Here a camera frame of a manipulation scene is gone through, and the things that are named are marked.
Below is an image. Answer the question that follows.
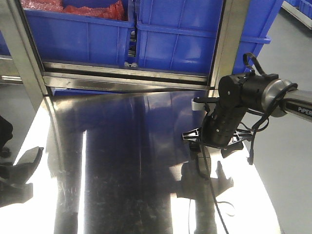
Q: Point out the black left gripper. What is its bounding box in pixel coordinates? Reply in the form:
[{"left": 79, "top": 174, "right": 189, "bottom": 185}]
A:
[{"left": 0, "top": 162, "right": 38, "bottom": 208}]

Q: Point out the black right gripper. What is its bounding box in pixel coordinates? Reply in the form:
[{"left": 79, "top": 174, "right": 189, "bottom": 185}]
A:
[{"left": 182, "top": 97, "right": 251, "bottom": 158}]

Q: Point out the grey brake pad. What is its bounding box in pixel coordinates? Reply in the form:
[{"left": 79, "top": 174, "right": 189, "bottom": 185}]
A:
[
  {"left": 15, "top": 147, "right": 44, "bottom": 171},
  {"left": 195, "top": 147, "right": 211, "bottom": 179}
]

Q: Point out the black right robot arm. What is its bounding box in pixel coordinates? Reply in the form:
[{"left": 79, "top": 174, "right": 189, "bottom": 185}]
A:
[{"left": 182, "top": 72, "right": 312, "bottom": 158}]

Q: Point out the blue plastic crate right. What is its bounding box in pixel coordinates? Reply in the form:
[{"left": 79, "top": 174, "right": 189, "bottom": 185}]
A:
[{"left": 135, "top": 0, "right": 282, "bottom": 74}]

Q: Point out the blue plastic crate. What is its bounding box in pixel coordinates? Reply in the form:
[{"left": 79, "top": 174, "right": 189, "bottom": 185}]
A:
[
  {"left": 24, "top": 0, "right": 135, "bottom": 66},
  {"left": 135, "top": 0, "right": 282, "bottom": 74}
]

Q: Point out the red plastic bag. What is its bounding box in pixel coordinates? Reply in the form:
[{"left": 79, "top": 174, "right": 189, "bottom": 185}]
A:
[{"left": 20, "top": 0, "right": 126, "bottom": 20}]

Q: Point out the blue plastic crate left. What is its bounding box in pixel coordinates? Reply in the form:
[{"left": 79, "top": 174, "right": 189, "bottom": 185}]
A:
[{"left": 24, "top": 0, "right": 135, "bottom": 66}]

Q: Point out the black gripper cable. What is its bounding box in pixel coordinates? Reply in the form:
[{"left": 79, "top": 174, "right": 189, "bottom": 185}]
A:
[{"left": 195, "top": 52, "right": 299, "bottom": 234}]

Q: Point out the stainless steel shelf frame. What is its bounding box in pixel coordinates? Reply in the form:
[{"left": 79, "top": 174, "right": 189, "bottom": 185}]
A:
[{"left": 0, "top": 0, "right": 250, "bottom": 102}]

